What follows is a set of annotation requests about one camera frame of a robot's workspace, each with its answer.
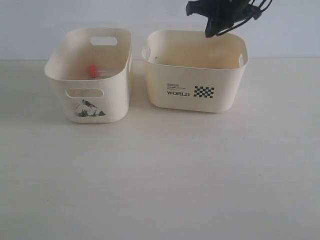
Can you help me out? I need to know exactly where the cream bin with mountain picture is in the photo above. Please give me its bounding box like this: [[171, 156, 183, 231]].
[[44, 27, 133, 124]]

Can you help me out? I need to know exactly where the black cable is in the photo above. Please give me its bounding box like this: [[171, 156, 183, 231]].
[[212, 0, 273, 38]]

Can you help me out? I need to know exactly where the orange-capped tube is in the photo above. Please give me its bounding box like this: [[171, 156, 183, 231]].
[[88, 65, 115, 79]]

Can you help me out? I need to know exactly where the cream bin with WORLD label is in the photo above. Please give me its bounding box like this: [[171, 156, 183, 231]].
[[142, 30, 249, 113]]

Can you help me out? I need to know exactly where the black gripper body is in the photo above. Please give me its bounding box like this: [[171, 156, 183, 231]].
[[186, 0, 249, 38]]

